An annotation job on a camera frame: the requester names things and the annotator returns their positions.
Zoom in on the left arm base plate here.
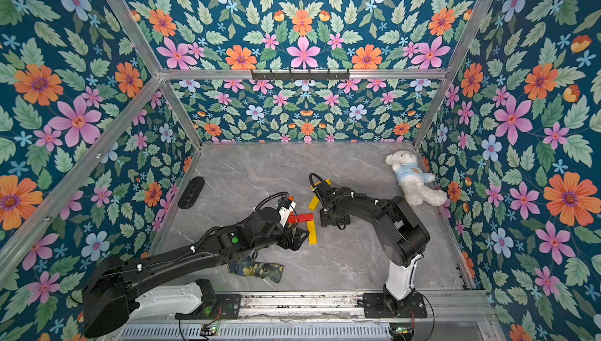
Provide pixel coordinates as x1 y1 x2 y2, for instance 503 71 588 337
175 294 242 321

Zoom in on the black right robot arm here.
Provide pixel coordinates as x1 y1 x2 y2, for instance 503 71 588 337
312 181 430 304

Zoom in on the black corrugated cable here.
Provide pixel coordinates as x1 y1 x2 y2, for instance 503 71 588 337
308 172 332 201

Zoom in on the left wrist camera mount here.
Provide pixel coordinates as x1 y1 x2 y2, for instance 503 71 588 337
278 198 296 226

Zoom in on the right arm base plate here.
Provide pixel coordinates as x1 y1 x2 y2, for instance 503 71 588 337
356 292 428 319

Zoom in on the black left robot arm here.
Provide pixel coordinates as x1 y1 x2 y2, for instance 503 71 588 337
82 207 309 339

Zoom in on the black hook rail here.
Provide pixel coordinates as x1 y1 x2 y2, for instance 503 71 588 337
250 70 351 82

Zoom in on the white teddy bear blue shirt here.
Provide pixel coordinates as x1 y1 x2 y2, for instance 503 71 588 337
385 151 448 207

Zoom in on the black oval pad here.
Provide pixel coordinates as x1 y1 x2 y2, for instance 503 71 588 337
178 177 205 209

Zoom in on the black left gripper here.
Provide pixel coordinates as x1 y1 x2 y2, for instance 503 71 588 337
249 220 311 251

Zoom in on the white ventilation grille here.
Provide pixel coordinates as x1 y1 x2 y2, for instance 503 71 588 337
119 323 392 340

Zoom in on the dark floral cloth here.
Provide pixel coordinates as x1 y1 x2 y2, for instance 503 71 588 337
228 257 284 283

